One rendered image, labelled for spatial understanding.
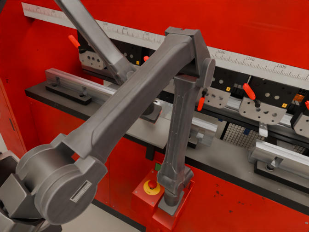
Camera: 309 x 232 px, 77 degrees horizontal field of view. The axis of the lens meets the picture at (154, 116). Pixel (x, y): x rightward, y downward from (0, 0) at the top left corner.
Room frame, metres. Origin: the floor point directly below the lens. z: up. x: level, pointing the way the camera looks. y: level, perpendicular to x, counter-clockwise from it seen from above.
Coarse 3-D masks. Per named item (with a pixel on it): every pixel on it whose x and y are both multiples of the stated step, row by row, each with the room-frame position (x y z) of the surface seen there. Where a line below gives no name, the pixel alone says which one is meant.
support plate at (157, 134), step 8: (144, 120) 0.68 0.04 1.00; (160, 120) 0.69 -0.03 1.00; (168, 120) 0.70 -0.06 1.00; (136, 128) 0.61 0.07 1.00; (144, 128) 0.62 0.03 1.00; (152, 128) 0.63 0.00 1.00; (160, 128) 0.64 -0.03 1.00; (168, 128) 0.64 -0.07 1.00; (136, 136) 0.57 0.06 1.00; (144, 136) 0.57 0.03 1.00; (152, 136) 0.58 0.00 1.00; (160, 136) 0.59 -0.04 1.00; (152, 144) 0.54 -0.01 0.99; (160, 144) 0.54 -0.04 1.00
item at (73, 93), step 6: (48, 84) 1.02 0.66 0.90; (48, 90) 0.99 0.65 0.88; (54, 90) 0.98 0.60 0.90; (60, 90) 0.97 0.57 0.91; (66, 90) 0.98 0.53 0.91; (72, 90) 0.99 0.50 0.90; (66, 96) 0.95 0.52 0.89; (72, 96) 0.93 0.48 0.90; (78, 96) 0.94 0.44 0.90; (84, 96) 0.95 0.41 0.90; (78, 102) 0.92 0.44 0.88; (84, 102) 0.90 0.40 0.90; (90, 102) 0.94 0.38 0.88
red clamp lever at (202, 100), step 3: (204, 90) 0.70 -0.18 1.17; (207, 90) 0.71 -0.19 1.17; (204, 93) 0.69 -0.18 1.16; (204, 96) 0.70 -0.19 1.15; (201, 99) 0.69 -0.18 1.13; (204, 99) 0.70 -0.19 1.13; (201, 102) 0.69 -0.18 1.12; (198, 105) 0.70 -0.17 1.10; (201, 105) 0.69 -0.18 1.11; (198, 108) 0.70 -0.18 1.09; (201, 108) 0.69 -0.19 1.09
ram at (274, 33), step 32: (32, 0) 1.05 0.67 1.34; (96, 0) 0.92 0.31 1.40; (128, 0) 0.86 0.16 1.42; (160, 0) 0.82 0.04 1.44; (192, 0) 0.78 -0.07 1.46; (224, 0) 0.74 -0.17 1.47; (256, 0) 0.71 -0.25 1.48; (288, 0) 0.68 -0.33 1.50; (160, 32) 0.81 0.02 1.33; (224, 32) 0.73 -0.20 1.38; (256, 32) 0.70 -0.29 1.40; (288, 32) 0.67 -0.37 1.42; (224, 64) 0.72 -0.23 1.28; (288, 64) 0.65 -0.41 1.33
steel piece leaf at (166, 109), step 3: (159, 102) 0.84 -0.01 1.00; (162, 105) 0.82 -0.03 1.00; (165, 105) 0.82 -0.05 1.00; (162, 108) 0.79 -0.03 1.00; (165, 108) 0.79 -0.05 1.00; (168, 108) 0.80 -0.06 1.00; (171, 108) 0.80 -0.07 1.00; (162, 111) 0.76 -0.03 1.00; (165, 111) 0.77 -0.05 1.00; (168, 111) 0.77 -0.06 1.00; (162, 114) 0.72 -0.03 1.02; (165, 114) 0.74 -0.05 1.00
